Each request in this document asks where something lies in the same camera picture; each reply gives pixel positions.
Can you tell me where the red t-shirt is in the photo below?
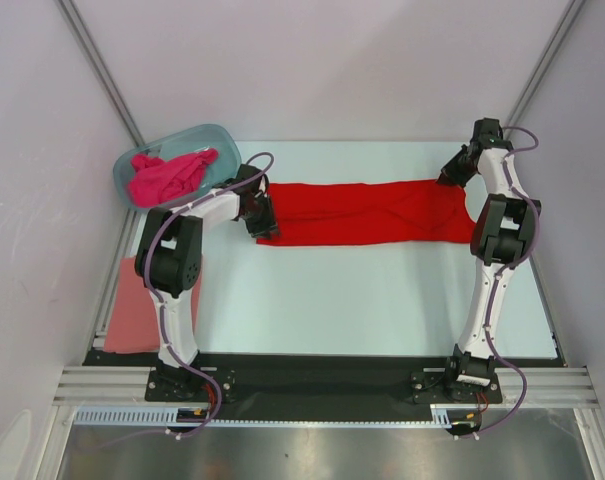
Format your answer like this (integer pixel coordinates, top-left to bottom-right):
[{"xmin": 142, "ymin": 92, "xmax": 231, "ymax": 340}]
[{"xmin": 257, "ymin": 179, "xmax": 476, "ymax": 247}]

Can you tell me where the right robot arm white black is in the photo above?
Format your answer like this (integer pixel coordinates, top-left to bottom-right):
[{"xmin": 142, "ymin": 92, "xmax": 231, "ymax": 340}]
[{"xmin": 437, "ymin": 118, "xmax": 541, "ymax": 401}]

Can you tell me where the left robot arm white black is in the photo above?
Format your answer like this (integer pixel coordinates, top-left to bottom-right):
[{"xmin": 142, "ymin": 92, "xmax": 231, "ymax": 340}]
[{"xmin": 135, "ymin": 164, "xmax": 279, "ymax": 400}]

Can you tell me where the teal plastic basin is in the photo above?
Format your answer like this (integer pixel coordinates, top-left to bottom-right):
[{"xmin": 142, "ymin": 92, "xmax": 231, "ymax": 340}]
[{"xmin": 112, "ymin": 124, "xmax": 241, "ymax": 212}]

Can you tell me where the magenta crumpled t-shirt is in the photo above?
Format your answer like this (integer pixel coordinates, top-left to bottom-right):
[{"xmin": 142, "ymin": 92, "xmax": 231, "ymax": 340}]
[{"xmin": 128, "ymin": 147, "xmax": 219, "ymax": 208}]

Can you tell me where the folded pink t-shirt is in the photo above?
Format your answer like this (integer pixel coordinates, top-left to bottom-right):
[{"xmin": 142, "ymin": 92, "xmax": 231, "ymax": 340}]
[{"xmin": 103, "ymin": 255, "xmax": 203, "ymax": 355}]

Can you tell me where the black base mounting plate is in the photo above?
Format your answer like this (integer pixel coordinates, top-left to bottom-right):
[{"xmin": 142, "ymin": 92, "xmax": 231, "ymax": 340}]
[{"xmin": 83, "ymin": 349, "xmax": 567, "ymax": 422}]

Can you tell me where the aluminium frame rail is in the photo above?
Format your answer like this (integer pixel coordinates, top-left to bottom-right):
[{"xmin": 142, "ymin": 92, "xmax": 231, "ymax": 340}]
[{"xmin": 51, "ymin": 364, "xmax": 153, "ymax": 407}]

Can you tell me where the white slotted cable duct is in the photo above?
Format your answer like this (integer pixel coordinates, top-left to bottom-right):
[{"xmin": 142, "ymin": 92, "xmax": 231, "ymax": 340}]
[{"xmin": 74, "ymin": 405, "xmax": 213, "ymax": 426}]

